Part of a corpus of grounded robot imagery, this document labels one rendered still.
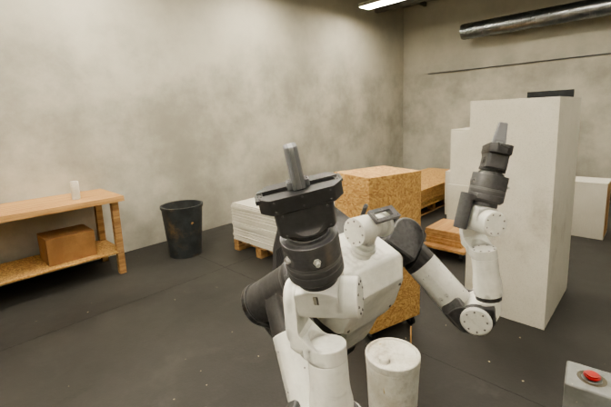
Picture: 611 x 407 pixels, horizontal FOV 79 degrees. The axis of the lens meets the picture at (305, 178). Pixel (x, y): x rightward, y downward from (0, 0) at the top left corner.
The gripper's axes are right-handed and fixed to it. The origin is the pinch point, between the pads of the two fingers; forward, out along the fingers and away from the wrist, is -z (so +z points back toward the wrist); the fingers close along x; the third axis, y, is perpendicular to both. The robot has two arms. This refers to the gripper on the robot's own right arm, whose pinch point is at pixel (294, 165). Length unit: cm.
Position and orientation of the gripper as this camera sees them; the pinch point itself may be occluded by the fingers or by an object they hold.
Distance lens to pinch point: 51.0
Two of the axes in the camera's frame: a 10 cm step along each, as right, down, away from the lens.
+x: 9.7, -2.4, 0.9
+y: 1.7, 3.6, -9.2
